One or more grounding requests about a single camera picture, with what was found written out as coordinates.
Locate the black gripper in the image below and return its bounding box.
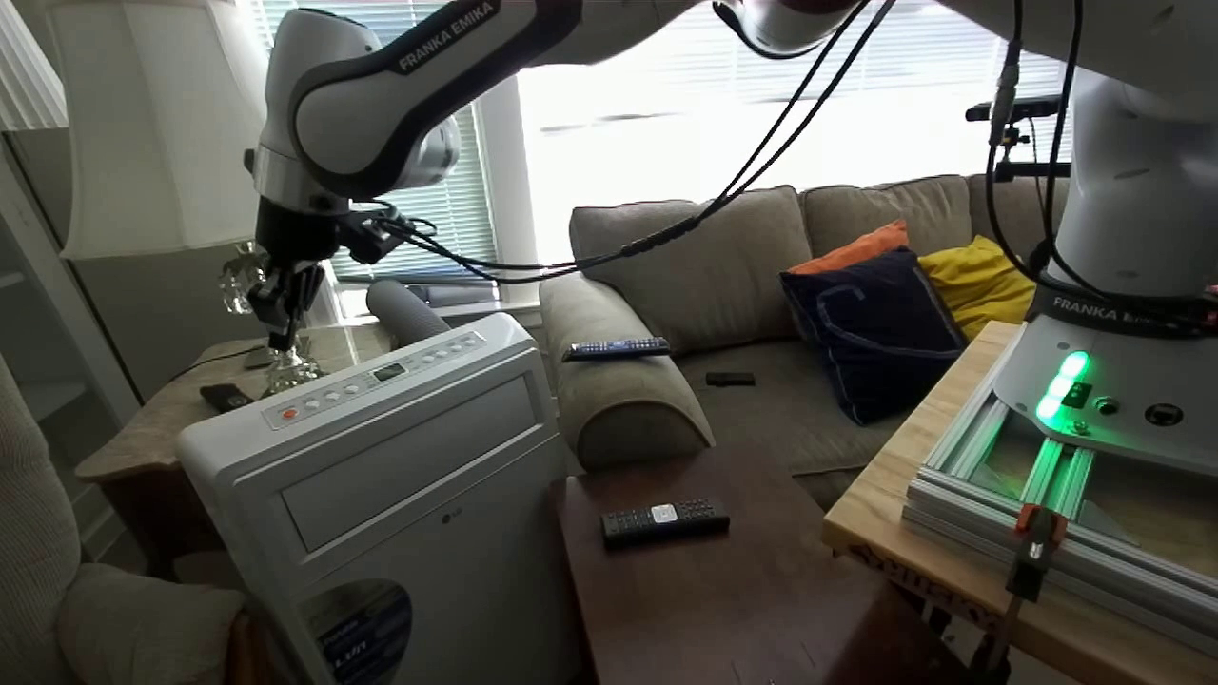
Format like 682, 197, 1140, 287
247, 196, 344, 354

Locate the small black flat device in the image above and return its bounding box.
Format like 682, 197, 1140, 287
198, 380, 260, 415

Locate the light wooden side table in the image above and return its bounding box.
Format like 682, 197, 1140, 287
73, 321, 397, 574

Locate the crystal table lamp white shade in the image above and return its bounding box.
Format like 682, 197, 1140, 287
51, 0, 336, 397

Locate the white portable air conditioner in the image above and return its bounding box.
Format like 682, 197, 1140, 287
174, 314, 585, 685

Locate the white built-in shelf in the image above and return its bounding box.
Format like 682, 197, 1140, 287
0, 125, 144, 432

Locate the black remote with blue buttons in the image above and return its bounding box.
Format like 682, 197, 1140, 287
559, 334, 679, 366

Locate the beige fabric sofa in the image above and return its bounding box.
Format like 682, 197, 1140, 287
538, 173, 1082, 510

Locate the beige upholstered armchair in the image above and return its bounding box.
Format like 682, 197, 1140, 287
0, 354, 252, 685

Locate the beige sofa back cushion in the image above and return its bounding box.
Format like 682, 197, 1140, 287
566, 184, 816, 357
795, 173, 983, 263

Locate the black remote with white label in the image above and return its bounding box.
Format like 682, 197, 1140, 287
596, 495, 733, 554

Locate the dark brown wooden table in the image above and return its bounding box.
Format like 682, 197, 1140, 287
556, 443, 965, 685

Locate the orange pillow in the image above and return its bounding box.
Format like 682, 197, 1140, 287
785, 220, 915, 281

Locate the navy blue pillow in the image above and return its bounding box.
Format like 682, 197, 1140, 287
775, 249, 969, 432

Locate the light wooden robot table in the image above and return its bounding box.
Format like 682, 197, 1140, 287
817, 315, 1218, 685

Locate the yellow cloth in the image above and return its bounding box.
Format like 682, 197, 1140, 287
915, 234, 1041, 342

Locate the orange and black clamp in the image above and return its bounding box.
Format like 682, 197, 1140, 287
965, 433, 1104, 685

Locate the grey ribbed exhaust hose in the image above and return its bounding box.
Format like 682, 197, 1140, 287
361, 277, 451, 349

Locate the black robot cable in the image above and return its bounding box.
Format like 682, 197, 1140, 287
983, 0, 1088, 300
375, 0, 898, 287

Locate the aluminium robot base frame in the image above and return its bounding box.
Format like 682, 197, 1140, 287
903, 315, 1218, 641

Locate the black camera on tripod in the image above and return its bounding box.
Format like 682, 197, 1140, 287
964, 50, 1076, 184

